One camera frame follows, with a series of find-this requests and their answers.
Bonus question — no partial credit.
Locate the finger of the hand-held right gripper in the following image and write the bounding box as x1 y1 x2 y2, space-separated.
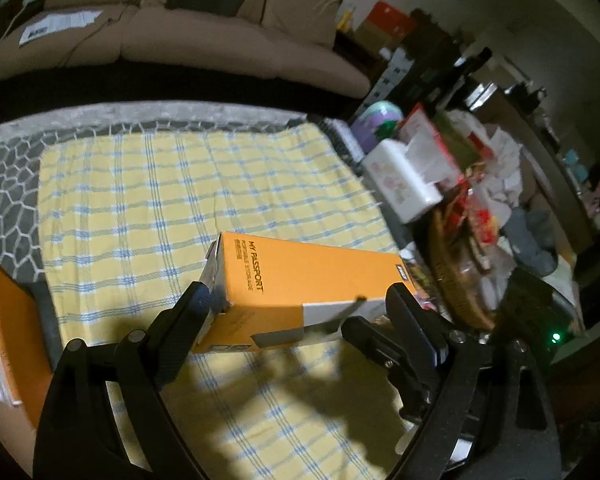
341 316 439 417

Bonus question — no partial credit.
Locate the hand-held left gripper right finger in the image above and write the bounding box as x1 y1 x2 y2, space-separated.
386 283 557 480

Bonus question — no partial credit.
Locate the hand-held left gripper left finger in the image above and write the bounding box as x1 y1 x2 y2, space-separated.
32 281 212 480

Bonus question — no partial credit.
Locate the orange white hard drive box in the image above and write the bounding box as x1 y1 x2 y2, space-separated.
191 231 412 356

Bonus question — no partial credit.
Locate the orange storage box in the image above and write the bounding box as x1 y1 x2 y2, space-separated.
0 255 62 432

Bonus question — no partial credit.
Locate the wicker basket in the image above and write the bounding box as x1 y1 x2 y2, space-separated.
427 205 507 332

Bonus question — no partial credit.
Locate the grey cloth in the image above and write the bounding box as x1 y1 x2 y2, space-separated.
505 207 562 277

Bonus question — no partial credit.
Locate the pile of red packets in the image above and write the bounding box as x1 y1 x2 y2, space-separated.
445 170 512 262

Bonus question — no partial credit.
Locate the white tissue box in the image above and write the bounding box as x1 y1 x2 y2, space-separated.
362 139 444 225

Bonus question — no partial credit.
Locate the yellow plaid cloth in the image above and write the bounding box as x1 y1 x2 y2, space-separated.
37 122 417 480

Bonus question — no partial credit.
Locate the pile of white clothes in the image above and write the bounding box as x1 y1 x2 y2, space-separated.
460 110 537 211

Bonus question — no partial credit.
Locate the red white packet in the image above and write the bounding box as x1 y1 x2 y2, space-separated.
399 104 449 149

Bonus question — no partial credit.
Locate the purple green round toy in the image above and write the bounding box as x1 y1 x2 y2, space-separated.
357 101 404 144

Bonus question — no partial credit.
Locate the beige sofa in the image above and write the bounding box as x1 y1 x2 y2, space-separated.
0 0 372 99

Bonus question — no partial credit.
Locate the red cardboard box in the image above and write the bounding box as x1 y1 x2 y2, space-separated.
362 0 419 49

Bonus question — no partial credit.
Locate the white printed paper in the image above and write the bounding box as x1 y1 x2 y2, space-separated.
19 9 103 46

